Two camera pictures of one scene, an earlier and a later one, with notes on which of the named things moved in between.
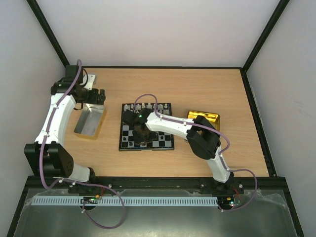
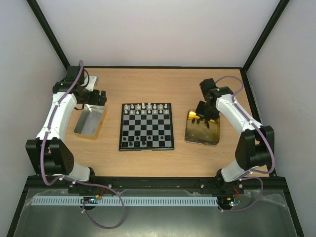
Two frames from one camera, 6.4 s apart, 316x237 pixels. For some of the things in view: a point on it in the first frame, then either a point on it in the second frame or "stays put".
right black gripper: [144, 136] → [206, 116]
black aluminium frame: [283, 180] stays put
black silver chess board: [127, 140] stays put
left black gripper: [94, 100] stays put
